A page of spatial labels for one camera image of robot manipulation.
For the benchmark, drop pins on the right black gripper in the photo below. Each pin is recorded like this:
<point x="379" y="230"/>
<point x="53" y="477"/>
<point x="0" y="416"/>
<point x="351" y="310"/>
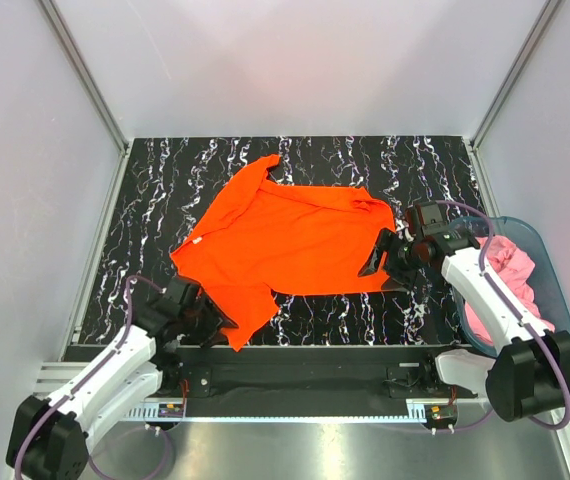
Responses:
<point x="407" y="277"/>

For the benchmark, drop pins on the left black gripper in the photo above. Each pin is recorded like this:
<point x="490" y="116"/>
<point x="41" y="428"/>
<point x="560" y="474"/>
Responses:
<point x="202" y="338"/>

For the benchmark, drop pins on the orange t shirt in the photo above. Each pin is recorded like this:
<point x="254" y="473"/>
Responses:
<point x="259" y="238"/>

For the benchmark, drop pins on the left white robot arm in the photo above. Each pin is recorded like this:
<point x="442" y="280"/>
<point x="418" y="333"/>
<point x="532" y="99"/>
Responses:
<point x="53" y="437"/>

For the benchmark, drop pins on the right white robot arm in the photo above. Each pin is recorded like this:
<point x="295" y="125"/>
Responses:
<point x="529" y="377"/>

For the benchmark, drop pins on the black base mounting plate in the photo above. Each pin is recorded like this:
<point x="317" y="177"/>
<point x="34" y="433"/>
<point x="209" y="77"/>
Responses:
<point x="319" y="375"/>

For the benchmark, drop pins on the pink t shirt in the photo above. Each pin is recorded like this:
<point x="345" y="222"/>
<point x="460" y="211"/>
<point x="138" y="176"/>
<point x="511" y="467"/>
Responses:
<point x="514" y="267"/>

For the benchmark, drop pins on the blue plastic basket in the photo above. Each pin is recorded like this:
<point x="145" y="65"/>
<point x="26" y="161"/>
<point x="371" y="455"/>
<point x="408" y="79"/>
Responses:
<point x="548" y="293"/>

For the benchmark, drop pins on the white slotted cable duct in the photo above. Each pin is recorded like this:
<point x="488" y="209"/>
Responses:
<point x="392" y="411"/>

